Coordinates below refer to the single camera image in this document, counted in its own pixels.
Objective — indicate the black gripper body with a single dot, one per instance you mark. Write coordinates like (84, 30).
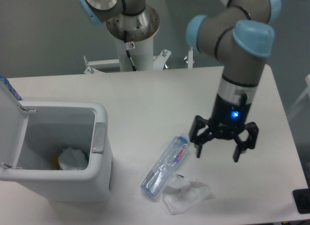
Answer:
(227, 119)

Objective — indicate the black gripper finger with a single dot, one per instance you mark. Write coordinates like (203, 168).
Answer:
(249, 143)
(200, 133)

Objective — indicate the white push-lid trash can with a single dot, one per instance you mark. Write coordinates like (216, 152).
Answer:
(33, 135)

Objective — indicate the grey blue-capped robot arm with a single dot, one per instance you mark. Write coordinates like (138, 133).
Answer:
(240, 37)

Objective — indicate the crumpled white paper trash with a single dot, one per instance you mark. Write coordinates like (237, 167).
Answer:
(73, 159)

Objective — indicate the clear empty plastic bottle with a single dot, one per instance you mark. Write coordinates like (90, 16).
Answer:
(167, 163)

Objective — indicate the crumpled clear plastic wrapper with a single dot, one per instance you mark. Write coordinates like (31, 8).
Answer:
(182, 193)

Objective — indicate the black device at table edge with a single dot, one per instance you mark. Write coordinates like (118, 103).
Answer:
(302, 200)

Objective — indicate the blue labelled bottle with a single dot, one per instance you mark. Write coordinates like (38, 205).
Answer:
(7, 84)

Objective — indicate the white frame at right edge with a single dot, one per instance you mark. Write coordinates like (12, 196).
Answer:
(300, 102)

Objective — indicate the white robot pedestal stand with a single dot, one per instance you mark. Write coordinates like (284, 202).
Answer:
(134, 38)

